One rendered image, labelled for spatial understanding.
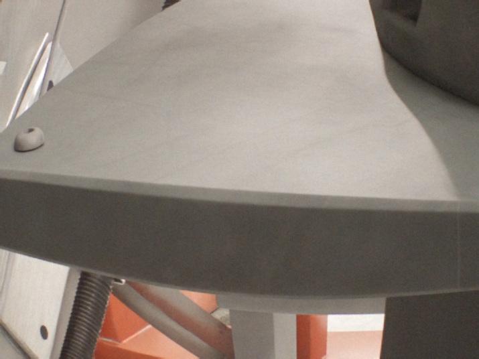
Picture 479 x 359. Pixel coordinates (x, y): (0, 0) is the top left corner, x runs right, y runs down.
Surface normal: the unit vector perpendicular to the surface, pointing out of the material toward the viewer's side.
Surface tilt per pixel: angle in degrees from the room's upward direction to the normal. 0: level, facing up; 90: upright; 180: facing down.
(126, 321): 90
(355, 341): 0
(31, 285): 90
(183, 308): 90
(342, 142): 0
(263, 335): 90
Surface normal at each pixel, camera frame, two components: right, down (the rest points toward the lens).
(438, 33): -0.74, -0.29
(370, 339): -0.08, -0.94
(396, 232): -0.40, 0.32
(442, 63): -0.82, 0.27
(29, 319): 0.88, 0.08
